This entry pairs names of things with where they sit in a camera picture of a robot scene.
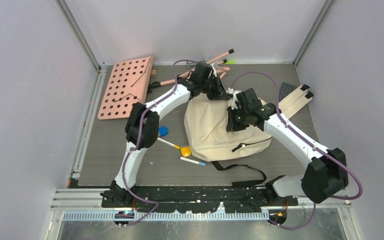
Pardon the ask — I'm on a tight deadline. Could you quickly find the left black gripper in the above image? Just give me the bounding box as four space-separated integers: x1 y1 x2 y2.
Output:
199 73 229 101

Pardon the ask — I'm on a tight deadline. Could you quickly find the beige canvas backpack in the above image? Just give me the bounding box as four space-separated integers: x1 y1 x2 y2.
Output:
183 84 315 189

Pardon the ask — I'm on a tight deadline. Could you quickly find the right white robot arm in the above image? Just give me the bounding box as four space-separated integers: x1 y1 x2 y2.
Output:
226 88 349 205

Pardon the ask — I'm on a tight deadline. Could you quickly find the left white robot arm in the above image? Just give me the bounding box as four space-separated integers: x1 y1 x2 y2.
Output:
100 61 226 208

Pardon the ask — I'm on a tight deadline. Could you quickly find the grey lego baseplate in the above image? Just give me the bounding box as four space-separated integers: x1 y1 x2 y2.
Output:
279 82 297 102

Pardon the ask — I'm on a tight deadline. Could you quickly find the small wooden block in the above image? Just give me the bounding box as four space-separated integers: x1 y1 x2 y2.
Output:
150 69 157 78

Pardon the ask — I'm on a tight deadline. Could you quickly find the pink folding stand tripod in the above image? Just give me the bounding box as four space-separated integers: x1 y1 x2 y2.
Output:
147 48 235 94

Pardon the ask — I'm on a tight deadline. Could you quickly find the blue pencil sharpener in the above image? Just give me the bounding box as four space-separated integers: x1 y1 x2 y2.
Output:
158 126 169 138

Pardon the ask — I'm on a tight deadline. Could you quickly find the white marker yellow cap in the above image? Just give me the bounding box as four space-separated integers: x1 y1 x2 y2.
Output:
157 137 181 150

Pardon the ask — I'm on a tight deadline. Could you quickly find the yellow pencil sharpener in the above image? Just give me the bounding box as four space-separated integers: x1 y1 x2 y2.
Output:
179 146 192 158

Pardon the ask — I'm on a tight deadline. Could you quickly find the pink perforated music stand desk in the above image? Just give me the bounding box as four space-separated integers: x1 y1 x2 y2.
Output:
97 55 154 120

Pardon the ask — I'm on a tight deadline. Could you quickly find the white marker blue cap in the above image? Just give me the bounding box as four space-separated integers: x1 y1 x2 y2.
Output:
179 157 206 166

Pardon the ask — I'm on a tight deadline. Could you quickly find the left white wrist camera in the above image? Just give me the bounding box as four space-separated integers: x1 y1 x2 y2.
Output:
210 63 223 77

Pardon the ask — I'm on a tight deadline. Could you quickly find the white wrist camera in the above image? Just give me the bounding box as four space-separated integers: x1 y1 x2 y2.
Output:
210 63 223 77
227 87 241 109

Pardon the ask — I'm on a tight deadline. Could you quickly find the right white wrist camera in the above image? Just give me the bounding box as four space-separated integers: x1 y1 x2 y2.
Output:
227 87 241 109

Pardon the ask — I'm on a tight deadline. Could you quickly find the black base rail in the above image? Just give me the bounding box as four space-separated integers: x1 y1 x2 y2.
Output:
100 185 298 214

